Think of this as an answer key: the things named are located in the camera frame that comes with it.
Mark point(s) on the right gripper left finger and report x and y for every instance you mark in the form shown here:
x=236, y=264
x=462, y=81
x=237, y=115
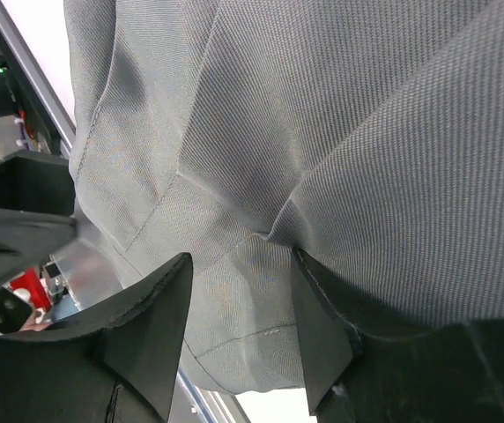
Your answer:
x=113, y=362

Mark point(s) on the grey skirt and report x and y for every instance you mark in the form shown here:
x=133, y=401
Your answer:
x=368, y=133

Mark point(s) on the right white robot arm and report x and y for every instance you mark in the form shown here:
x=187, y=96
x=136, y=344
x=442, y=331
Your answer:
x=391, y=382

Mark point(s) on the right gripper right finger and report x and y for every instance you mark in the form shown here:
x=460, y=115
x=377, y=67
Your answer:
x=333, y=320

